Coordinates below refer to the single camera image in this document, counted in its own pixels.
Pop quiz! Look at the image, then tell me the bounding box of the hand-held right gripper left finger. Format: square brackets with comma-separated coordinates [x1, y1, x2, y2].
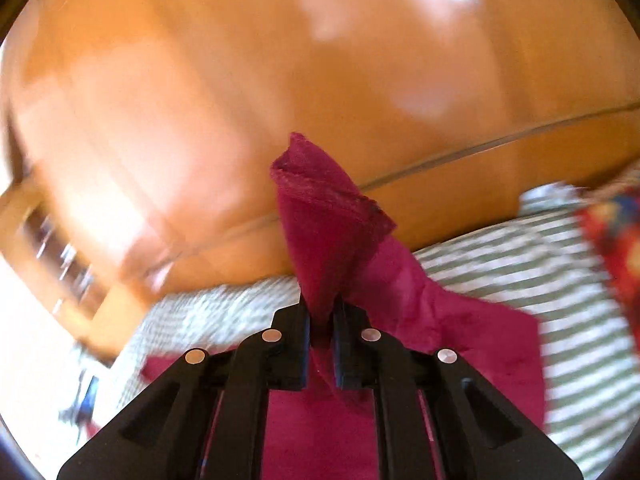
[56, 294, 313, 480]

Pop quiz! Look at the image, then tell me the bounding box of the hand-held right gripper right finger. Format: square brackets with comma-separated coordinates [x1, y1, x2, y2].
[332, 296, 585, 480]

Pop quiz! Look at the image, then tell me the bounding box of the dark red garment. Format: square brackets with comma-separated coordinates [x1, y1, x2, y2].
[141, 131, 547, 480]

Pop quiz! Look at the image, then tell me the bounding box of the green white checkered bedsheet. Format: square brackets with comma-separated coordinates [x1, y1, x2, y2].
[95, 195, 640, 468]

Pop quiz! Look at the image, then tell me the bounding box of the blurred clutter pile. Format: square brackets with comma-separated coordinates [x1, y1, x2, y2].
[56, 345, 113, 433]

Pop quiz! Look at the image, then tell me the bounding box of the pale crumpled cloth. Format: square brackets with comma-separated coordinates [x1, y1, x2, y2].
[520, 182, 596, 217]

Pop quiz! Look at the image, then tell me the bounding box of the wooden wardrobe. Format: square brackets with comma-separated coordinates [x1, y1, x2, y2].
[0, 0, 640, 311]

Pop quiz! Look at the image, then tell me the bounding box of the wooden glass-door cabinet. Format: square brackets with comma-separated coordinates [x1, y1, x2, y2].
[0, 110, 166, 361]

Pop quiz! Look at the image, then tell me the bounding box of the colourful printed cloth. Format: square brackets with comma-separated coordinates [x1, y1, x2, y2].
[575, 160, 640, 323]

